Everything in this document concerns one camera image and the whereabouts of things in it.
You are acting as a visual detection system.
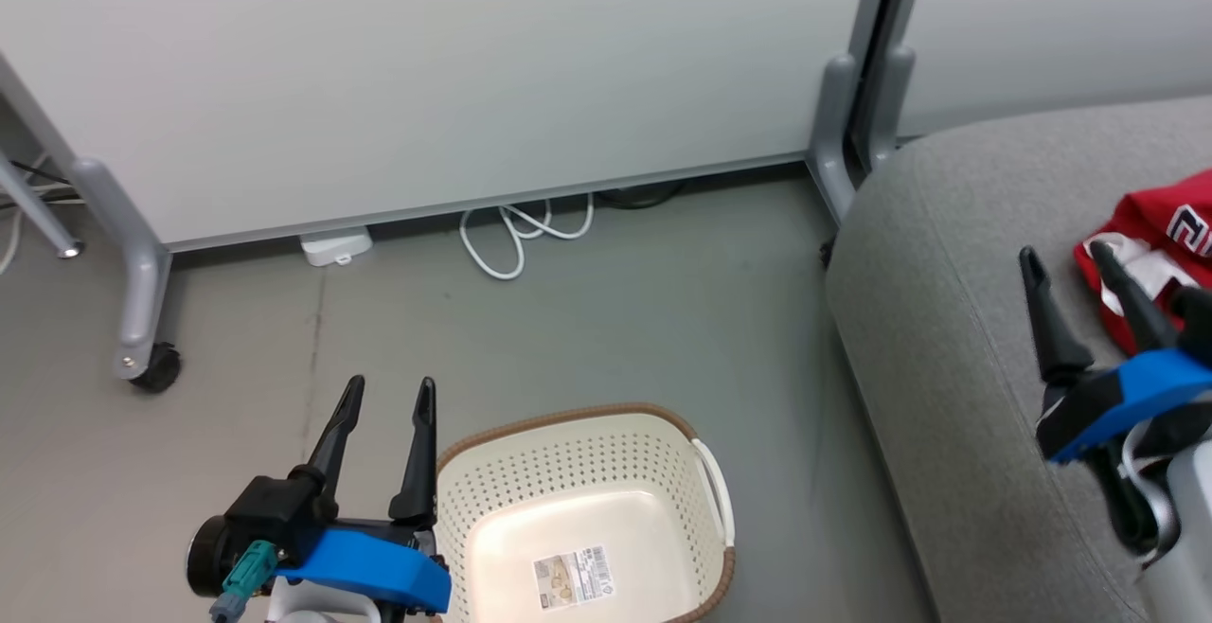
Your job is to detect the thin black floor cables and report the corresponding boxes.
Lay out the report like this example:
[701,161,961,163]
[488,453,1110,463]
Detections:
[0,157,81,215]

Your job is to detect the printed sticker in basket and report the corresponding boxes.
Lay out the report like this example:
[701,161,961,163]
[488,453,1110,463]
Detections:
[531,543,617,606]

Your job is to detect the looped white floor cable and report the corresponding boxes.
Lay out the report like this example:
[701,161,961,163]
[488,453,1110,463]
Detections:
[458,191,597,282]

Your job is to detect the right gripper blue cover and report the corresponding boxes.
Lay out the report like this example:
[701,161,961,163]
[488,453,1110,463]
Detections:
[1018,239,1212,466]

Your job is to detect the grey fabric sofa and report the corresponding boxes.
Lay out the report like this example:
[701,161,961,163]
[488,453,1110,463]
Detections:
[825,97,1212,623]

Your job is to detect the wide white partition panel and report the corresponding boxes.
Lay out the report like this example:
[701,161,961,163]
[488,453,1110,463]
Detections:
[0,0,897,255]

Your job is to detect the short grey partition foot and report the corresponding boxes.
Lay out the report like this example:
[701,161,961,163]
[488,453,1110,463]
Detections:
[806,54,864,225]
[863,44,918,175]

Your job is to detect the small white floor box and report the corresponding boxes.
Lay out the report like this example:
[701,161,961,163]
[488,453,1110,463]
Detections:
[298,226,374,268]

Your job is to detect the black caster wheel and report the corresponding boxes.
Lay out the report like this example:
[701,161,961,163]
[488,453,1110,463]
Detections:
[128,342,184,394]

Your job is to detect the red jersey with number print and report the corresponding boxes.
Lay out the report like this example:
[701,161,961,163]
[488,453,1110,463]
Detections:
[1072,169,1212,357]

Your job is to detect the long grey partition foot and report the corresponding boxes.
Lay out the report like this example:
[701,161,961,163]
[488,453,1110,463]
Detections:
[71,156,174,383]

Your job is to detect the narrow white partition panel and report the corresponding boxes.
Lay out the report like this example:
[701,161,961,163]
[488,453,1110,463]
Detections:
[895,0,1212,139]

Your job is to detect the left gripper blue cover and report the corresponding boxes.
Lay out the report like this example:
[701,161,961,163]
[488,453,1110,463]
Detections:
[186,375,454,623]

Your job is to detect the grey metal table leg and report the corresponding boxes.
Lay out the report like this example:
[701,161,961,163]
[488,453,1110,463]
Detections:
[0,148,85,260]

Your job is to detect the black left arm cable teal plug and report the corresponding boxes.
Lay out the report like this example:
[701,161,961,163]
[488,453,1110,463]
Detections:
[209,539,281,623]

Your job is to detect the cream perforated laundry basket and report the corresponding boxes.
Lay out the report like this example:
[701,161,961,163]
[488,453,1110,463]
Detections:
[433,402,739,623]

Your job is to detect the thick black floor cable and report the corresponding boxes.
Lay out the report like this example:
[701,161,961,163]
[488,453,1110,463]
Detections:
[595,179,689,211]

